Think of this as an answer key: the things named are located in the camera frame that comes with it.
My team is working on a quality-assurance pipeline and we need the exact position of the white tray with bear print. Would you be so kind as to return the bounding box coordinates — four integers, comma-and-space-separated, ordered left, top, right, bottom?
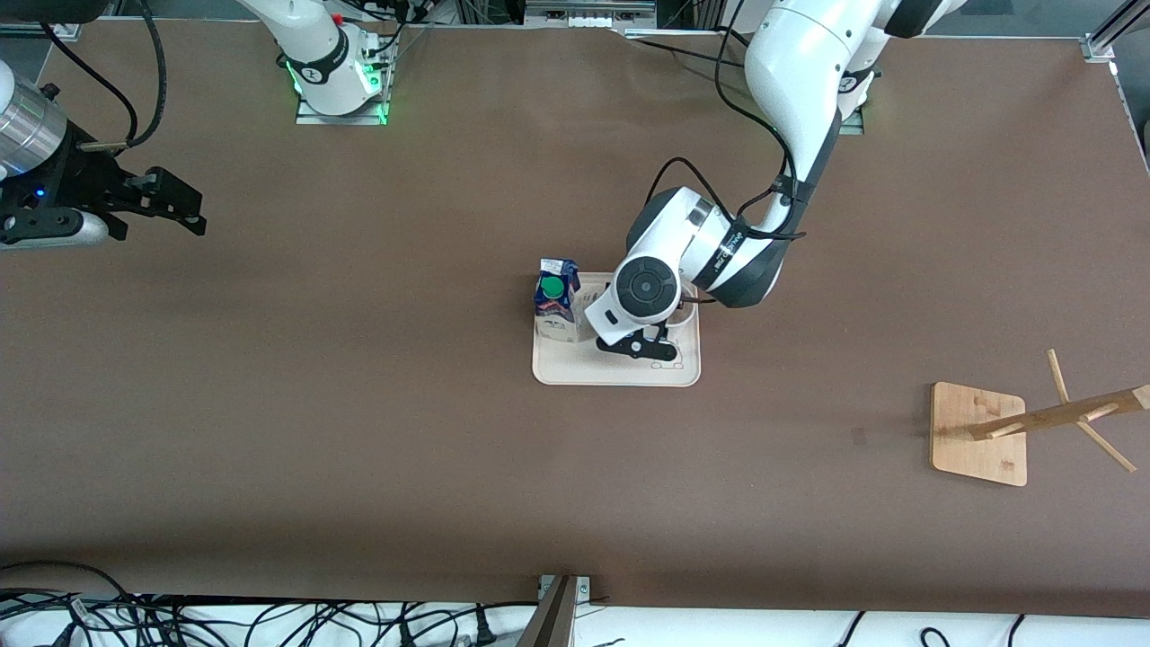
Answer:
532, 271, 702, 387

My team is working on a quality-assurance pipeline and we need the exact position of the aluminium arm base plate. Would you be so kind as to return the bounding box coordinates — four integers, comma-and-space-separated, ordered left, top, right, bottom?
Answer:
838, 85, 869, 137
295, 90, 389, 126

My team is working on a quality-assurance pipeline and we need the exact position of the blue white milk carton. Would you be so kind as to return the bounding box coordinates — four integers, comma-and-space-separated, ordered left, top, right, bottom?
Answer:
534, 258, 582, 344

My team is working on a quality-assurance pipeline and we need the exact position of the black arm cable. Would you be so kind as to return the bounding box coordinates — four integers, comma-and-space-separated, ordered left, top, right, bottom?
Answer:
36, 0, 170, 154
642, 0, 809, 306

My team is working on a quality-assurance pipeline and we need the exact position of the grey power strip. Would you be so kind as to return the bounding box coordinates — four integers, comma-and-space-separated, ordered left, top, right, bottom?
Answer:
524, 0, 659, 32

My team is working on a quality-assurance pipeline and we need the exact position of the wooden mug rack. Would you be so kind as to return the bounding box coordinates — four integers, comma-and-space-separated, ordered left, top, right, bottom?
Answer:
930, 349, 1150, 488

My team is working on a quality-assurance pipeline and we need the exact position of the aluminium frame post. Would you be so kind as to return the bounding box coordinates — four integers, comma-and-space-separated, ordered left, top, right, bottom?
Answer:
517, 575, 594, 647
1081, 0, 1150, 64

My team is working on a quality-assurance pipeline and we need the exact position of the white covered table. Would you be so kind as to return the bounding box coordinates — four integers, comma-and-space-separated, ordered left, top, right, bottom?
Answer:
0, 589, 1150, 647

